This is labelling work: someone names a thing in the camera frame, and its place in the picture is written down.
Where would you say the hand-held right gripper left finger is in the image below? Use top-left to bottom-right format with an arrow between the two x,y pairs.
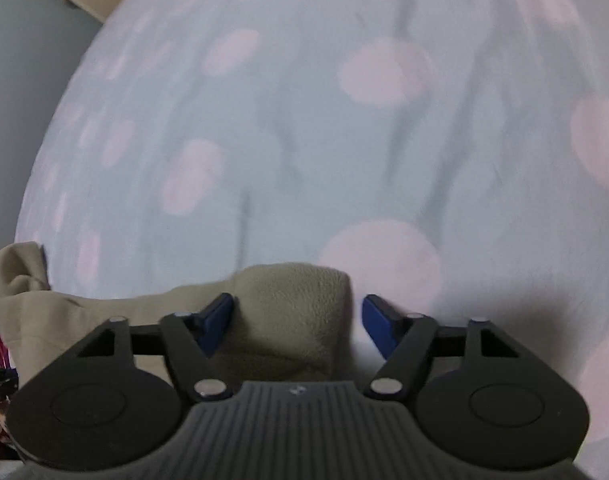
74,292 -> 235,402

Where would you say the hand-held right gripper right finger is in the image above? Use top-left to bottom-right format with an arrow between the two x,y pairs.
361,294 -> 525,401

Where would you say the beige fleece jacket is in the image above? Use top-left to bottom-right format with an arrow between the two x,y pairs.
0,241 -> 353,387

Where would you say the bed with spotted sheet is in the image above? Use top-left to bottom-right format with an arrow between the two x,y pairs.
14,0 -> 609,461

